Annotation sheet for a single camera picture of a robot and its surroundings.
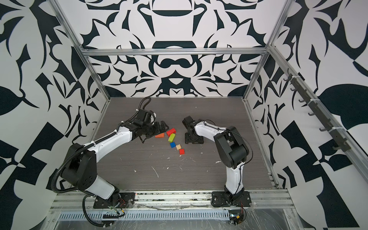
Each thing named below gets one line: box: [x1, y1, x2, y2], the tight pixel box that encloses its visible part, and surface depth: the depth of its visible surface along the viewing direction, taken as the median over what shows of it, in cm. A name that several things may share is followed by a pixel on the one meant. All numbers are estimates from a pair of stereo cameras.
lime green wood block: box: [168, 133, 176, 143], surface depth 98 cm
